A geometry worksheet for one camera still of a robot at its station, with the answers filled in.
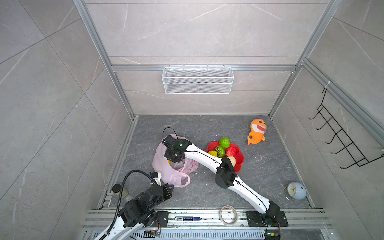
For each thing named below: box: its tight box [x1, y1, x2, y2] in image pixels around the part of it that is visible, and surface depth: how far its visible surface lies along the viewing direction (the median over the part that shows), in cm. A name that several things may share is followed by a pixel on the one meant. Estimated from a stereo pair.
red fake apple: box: [225, 147, 237, 157], surface depth 94 cm
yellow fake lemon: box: [208, 150, 218, 158], surface depth 93 cm
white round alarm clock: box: [284, 182, 307, 201], surface depth 78 cm
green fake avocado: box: [214, 146, 226, 158], surface depth 94 cm
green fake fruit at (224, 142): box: [219, 137, 231, 149], surface depth 95 cm
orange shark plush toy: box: [247, 118, 267, 146], surface depth 105 cm
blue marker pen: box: [174, 216, 201, 221], surface depth 74 cm
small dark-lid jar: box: [112, 183, 129, 199], surface depth 76 cm
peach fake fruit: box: [227, 156, 237, 168], surface depth 92 cm
